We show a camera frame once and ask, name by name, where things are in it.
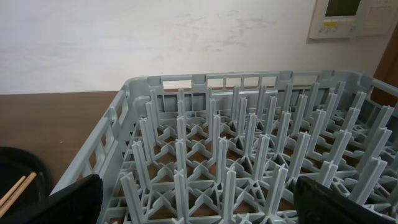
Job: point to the white wall control panel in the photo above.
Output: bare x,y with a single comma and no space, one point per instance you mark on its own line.
337,19

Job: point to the wooden chopstick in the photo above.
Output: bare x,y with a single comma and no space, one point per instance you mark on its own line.
17,193
11,191

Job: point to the round black serving tray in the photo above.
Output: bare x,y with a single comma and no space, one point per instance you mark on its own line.
16,163

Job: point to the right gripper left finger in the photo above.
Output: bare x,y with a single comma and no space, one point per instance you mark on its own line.
79,202

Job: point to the grey plastic dishwasher rack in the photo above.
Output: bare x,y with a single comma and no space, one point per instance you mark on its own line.
230,147

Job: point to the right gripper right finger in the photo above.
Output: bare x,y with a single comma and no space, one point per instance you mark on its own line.
317,204

